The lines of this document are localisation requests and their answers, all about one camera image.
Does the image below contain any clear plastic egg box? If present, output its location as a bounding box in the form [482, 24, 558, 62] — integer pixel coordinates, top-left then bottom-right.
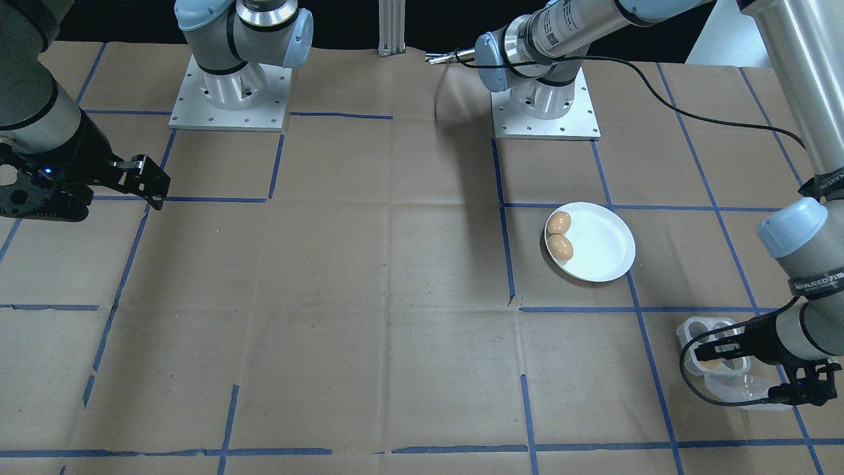
[676, 317, 806, 411]

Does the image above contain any round white plate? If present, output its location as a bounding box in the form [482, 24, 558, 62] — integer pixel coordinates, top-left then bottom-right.
[545, 202, 636, 283]

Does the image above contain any silver base connector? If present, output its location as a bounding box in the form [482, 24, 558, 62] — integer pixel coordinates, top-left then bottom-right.
[425, 47, 477, 65]

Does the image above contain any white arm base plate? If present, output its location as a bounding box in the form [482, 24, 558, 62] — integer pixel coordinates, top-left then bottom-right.
[491, 66, 602, 141]
[169, 54, 294, 133]

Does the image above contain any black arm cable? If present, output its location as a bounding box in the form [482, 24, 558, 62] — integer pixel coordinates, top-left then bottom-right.
[455, 51, 808, 406]

